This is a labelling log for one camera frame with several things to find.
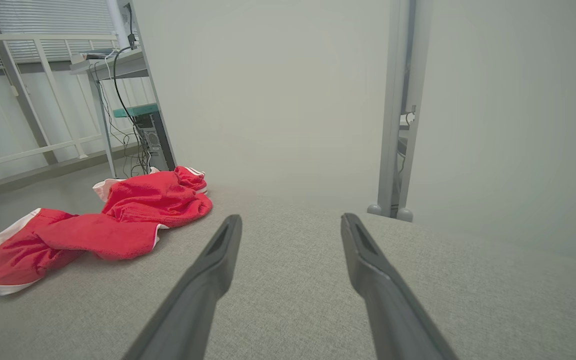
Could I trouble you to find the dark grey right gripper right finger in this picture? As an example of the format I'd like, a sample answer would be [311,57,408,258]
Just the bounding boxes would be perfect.
[340,213,459,360]

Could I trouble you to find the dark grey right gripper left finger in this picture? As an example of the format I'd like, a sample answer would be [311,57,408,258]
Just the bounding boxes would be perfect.
[122,215,243,360]

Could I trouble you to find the red white basketball jersey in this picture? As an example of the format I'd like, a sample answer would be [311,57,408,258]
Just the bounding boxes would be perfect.
[35,166,214,262]

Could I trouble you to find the red shorts with white trim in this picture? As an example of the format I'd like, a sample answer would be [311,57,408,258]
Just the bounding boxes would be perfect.
[0,207,89,296]

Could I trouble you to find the black computer tower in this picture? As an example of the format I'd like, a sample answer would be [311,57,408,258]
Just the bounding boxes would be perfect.
[135,112,177,172]

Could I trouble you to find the green shelf board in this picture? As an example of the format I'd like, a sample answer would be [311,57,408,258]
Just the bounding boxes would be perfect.
[112,103,160,119]

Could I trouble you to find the grey metal desk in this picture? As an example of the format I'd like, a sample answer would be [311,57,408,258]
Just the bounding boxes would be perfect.
[69,47,178,179]

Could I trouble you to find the white window blinds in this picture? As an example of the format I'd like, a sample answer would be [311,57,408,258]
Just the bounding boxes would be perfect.
[0,0,119,71]

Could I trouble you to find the grey metal partition post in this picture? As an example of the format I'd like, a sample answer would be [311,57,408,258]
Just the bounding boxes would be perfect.
[377,0,435,221]

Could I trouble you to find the black hanging cable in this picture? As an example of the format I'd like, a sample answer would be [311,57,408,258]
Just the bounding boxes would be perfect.
[111,45,151,177]

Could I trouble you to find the white metal railing frame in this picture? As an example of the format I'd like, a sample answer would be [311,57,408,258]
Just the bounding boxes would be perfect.
[0,32,141,173]

